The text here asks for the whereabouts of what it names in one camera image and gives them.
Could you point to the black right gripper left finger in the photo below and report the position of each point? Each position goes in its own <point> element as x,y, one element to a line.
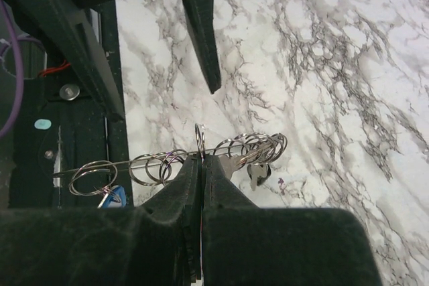
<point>157,243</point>

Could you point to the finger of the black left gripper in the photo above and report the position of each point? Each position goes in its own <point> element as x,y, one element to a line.
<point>199,21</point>

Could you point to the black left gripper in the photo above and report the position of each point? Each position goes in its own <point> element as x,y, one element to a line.
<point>65,24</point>

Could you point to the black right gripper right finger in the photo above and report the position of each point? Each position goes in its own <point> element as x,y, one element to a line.
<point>243,244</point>

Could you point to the key with black tag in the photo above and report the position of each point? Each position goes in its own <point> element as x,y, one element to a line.
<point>258,174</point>

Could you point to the key with yellow tag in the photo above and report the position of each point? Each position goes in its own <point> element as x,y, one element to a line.
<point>232,164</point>

